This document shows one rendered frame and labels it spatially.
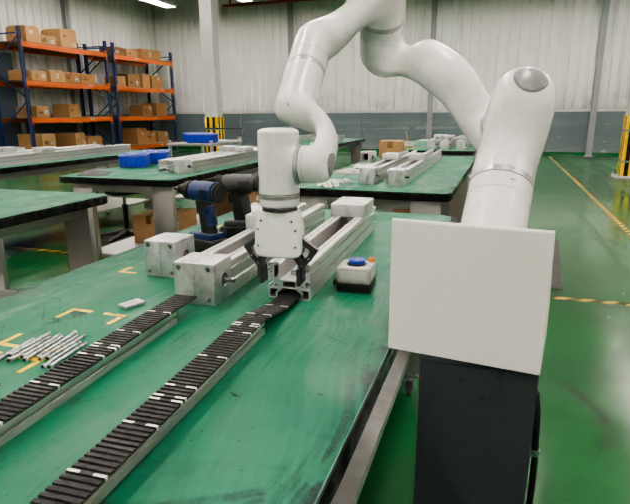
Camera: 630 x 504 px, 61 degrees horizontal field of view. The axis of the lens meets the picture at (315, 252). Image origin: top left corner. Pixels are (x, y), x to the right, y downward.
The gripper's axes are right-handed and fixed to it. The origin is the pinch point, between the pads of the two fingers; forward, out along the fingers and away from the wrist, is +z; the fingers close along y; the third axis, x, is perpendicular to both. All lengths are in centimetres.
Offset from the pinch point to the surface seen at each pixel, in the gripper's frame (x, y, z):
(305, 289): 4.9, 3.8, 3.9
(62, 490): -66, 0, 3
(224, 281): 0.5, -13.9, 2.2
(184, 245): 16.9, -33.2, -1.0
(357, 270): 12.9, 14.0, 1.0
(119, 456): -60, 2, 3
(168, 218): 205, -156, 33
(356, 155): 753, -149, 34
